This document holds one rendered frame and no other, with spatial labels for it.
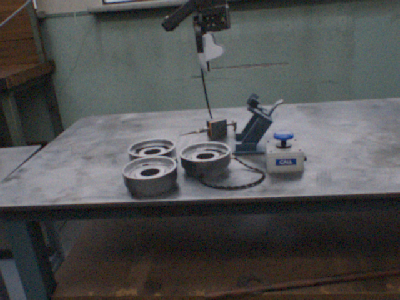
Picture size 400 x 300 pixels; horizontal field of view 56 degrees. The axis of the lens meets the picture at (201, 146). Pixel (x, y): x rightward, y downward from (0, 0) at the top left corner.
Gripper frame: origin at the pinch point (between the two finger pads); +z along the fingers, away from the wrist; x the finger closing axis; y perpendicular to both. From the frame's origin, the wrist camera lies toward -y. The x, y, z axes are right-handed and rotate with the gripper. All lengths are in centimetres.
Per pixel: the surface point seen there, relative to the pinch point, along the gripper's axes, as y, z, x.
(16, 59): -133, -5, 115
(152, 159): -8.5, 14.7, -25.4
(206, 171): 2.8, 17.3, -27.4
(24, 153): -71, 25, 18
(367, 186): 32.0, 20.7, -30.1
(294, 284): 18, 44, -27
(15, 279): -83, 71, 10
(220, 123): 2.7, 14.3, -1.9
